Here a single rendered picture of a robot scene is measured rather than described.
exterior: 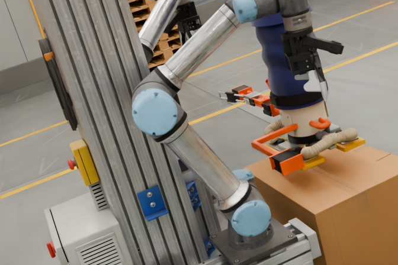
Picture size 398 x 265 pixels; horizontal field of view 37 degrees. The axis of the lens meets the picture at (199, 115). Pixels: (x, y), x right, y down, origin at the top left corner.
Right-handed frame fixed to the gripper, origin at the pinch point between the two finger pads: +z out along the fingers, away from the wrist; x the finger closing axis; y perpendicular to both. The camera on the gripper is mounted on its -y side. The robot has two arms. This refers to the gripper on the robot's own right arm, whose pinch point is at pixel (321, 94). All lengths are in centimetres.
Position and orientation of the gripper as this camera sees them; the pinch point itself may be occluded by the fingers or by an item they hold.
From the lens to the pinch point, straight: 173.6
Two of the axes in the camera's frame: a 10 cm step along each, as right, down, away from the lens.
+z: 2.6, 9.1, 3.1
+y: -9.6, 2.7, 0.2
